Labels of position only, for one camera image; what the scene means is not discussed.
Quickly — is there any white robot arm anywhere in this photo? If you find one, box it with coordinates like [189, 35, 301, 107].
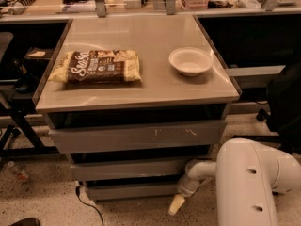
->
[168, 138, 301, 226]

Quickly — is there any black power cable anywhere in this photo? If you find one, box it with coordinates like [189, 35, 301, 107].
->
[74, 186, 105, 226]

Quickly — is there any grey bottom drawer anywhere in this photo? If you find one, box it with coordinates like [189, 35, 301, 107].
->
[85, 181, 178, 201]

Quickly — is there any grey top drawer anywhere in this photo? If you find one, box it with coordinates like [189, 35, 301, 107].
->
[49, 120, 226, 154]

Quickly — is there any clear plastic bottle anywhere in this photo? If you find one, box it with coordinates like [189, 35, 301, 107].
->
[8, 161, 29, 182]

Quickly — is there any brown yellow snack bag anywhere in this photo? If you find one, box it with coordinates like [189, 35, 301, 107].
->
[49, 50, 141, 84]

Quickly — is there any black table stand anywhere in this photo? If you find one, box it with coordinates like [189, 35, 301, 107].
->
[0, 79, 58, 163]

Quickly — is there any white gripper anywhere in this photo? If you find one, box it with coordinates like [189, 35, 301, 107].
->
[168, 174, 200, 216]

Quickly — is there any grey middle drawer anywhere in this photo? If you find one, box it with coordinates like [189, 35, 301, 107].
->
[69, 154, 213, 182]

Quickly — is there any black office chair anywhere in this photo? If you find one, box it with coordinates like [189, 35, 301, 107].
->
[242, 60, 301, 153]

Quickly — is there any grey drawer cabinet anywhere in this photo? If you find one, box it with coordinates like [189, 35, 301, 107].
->
[36, 15, 239, 201]

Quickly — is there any grey drawer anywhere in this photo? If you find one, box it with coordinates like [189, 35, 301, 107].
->
[49, 120, 226, 154]
[85, 181, 178, 201]
[69, 154, 213, 182]

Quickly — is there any dark shoe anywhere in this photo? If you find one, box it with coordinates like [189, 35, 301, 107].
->
[9, 218, 40, 226]

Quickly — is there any white paper bowl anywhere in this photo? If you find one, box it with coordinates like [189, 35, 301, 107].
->
[168, 47, 214, 76]

